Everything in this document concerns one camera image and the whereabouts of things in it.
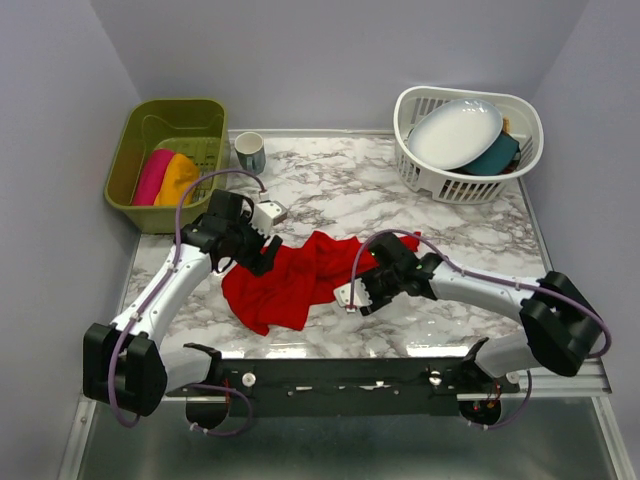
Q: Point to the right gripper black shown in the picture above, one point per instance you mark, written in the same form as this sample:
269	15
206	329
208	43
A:
377	302

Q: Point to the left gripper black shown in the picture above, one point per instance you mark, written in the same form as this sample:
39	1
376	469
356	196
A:
258	263

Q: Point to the red t shirt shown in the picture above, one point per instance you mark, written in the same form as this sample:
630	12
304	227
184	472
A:
301	277

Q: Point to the white plastic dish basket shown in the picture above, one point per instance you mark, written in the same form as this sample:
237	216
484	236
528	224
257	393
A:
519	117

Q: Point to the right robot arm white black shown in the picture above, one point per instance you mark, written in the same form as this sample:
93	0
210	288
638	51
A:
559	328

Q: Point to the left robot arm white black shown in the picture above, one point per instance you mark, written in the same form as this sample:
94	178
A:
122	361

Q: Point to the grey white mug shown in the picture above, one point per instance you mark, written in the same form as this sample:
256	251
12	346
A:
250	151

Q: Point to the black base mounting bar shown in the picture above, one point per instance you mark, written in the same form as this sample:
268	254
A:
220	406

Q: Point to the orange rolled t shirt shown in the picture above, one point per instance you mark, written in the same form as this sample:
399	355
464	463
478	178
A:
181	172

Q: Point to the pink rolled t shirt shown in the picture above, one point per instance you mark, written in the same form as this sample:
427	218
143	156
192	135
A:
151	177

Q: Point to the olive green plastic bin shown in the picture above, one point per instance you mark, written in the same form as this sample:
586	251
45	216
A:
194	127

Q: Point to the white oval plate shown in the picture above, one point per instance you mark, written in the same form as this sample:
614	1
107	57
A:
455	134

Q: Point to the teal plate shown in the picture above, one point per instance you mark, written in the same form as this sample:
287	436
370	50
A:
496	158

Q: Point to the dark brown dish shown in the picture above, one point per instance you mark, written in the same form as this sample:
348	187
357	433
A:
512	165

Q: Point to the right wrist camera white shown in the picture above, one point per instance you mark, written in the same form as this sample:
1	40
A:
352	297

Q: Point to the aluminium frame rail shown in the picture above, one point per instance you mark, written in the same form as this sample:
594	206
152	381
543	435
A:
575	380

